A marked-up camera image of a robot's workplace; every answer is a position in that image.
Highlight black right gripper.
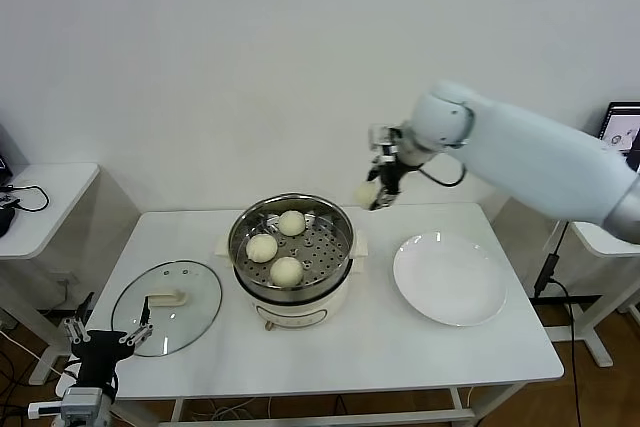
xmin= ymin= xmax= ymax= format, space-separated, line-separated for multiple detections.
xmin=368 ymin=144 xmax=414 ymax=211

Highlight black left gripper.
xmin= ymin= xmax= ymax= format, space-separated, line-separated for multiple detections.
xmin=62 ymin=291 xmax=155 ymax=388

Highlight white steamed baozi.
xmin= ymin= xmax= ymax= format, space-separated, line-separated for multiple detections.
xmin=278 ymin=210 xmax=306 ymax=237
xmin=246 ymin=234 xmax=279 ymax=264
xmin=353 ymin=181 xmax=381 ymax=212
xmin=269 ymin=256 xmax=305 ymax=288

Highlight glass lid with cream handle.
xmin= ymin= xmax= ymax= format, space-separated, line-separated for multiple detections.
xmin=111 ymin=260 xmax=224 ymax=357

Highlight perforated steel steamer basket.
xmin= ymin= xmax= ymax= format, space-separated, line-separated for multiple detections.
xmin=228 ymin=192 xmax=355 ymax=293

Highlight white round plate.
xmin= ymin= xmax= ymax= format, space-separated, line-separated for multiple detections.
xmin=392 ymin=231 xmax=508 ymax=327

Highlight white side table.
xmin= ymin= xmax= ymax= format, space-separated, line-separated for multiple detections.
xmin=0 ymin=162 xmax=142 ymax=386
xmin=492 ymin=196 xmax=640 ymax=369

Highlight black computer mouse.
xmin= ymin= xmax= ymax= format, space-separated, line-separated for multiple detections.
xmin=0 ymin=206 xmax=18 ymax=239

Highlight cream electric cooking pot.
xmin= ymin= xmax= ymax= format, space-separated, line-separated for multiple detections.
xmin=214 ymin=229 xmax=372 ymax=333

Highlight black laptop with lit screen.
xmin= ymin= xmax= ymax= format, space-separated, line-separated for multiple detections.
xmin=0 ymin=121 xmax=32 ymax=187

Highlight white rectangular table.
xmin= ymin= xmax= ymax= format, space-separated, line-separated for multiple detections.
xmin=55 ymin=202 xmax=566 ymax=427

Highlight grey open laptop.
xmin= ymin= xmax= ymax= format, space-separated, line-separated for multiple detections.
xmin=597 ymin=100 xmax=640 ymax=173

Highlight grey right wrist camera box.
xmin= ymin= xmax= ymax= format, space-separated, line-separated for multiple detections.
xmin=368 ymin=124 xmax=401 ymax=153

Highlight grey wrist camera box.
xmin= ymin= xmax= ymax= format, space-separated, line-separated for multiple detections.
xmin=27 ymin=385 xmax=112 ymax=427
xmin=368 ymin=124 xmax=401 ymax=153

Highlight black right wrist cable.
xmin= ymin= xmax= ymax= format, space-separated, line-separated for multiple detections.
xmin=418 ymin=155 xmax=469 ymax=189

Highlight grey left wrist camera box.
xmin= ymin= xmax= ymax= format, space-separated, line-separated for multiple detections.
xmin=27 ymin=385 xmax=112 ymax=427

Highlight white wall socket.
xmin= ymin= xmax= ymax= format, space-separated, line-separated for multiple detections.
xmin=52 ymin=270 xmax=82 ymax=289

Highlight white floor cable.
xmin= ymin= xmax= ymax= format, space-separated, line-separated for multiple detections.
xmin=0 ymin=329 xmax=66 ymax=378

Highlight tangled cables under table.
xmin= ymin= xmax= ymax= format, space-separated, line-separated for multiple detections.
xmin=189 ymin=394 xmax=274 ymax=421

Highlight black looped cable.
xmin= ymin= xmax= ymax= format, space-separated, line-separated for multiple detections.
xmin=0 ymin=184 xmax=51 ymax=213

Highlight black cable with adapter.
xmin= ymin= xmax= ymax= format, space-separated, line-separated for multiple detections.
xmin=532 ymin=219 xmax=589 ymax=427

